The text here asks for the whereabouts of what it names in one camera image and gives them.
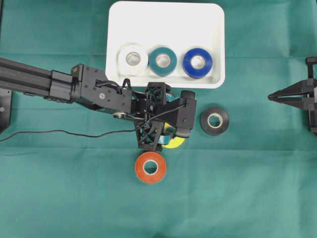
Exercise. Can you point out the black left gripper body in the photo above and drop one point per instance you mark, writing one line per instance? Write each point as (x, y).
(145, 110)

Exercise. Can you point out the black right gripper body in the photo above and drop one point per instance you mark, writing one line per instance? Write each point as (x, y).
(312, 107)

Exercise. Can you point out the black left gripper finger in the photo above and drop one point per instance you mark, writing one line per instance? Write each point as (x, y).
(165, 139)
(169, 97)

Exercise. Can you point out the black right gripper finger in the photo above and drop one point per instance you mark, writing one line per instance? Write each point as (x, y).
(296, 89)
(298, 102)

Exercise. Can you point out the yellow tape roll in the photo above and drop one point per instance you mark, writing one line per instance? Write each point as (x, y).
(176, 141)

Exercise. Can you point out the green tape roll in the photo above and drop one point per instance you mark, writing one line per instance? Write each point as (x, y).
(162, 61)

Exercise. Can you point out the blue tape roll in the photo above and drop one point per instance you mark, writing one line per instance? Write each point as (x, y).
(189, 68)

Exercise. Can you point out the white tape roll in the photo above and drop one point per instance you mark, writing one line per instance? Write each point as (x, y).
(132, 60)

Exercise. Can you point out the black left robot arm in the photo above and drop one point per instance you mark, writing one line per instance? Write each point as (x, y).
(89, 87)

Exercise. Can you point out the red tape roll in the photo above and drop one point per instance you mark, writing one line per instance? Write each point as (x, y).
(146, 177)

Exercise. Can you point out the black tape roll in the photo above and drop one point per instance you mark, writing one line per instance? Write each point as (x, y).
(214, 112)

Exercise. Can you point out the white rectangular plastic case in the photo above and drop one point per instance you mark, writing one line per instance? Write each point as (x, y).
(179, 26)

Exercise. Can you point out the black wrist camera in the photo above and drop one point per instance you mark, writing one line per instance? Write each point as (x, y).
(183, 118)

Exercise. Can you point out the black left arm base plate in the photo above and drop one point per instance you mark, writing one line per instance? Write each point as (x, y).
(5, 109)

